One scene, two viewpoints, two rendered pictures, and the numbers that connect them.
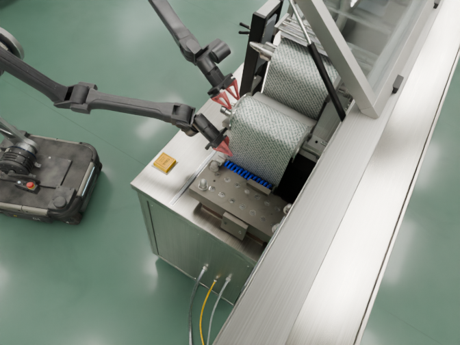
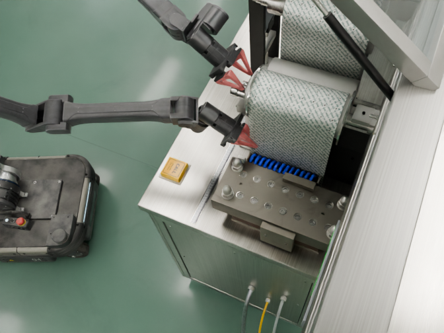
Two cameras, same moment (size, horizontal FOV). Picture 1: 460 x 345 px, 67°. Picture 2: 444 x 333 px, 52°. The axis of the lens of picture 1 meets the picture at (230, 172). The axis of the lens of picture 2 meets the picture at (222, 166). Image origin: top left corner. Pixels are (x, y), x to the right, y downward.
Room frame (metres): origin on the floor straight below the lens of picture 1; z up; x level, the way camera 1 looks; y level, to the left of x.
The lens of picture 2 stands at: (0.08, -0.01, 2.23)
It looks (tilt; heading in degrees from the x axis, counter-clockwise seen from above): 60 degrees down; 10
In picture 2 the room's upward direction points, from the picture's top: 9 degrees counter-clockwise
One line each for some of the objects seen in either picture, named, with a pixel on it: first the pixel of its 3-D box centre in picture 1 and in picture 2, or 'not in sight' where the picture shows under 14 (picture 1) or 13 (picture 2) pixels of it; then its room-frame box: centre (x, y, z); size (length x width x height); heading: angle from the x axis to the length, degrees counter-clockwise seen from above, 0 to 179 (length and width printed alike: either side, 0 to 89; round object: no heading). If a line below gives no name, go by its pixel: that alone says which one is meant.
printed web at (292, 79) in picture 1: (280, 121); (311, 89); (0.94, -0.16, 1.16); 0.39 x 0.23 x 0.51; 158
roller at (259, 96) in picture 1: (280, 120); (310, 88); (0.93, -0.15, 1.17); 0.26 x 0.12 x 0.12; 68
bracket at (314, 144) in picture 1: (317, 144); (365, 115); (0.75, -0.27, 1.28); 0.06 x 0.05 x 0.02; 68
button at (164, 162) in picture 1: (164, 162); (174, 169); (0.80, 0.28, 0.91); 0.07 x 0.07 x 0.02; 68
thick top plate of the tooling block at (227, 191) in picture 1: (244, 202); (283, 204); (0.64, -0.07, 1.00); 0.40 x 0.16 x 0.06; 68
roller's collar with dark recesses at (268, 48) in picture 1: (270, 53); (281, 3); (1.10, -0.06, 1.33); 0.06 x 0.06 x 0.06; 68
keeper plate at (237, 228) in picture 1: (233, 226); (277, 237); (0.54, -0.05, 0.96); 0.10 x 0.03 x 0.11; 68
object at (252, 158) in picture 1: (254, 160); (287, 148); (0.76, -0.08, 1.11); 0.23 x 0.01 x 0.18; 68
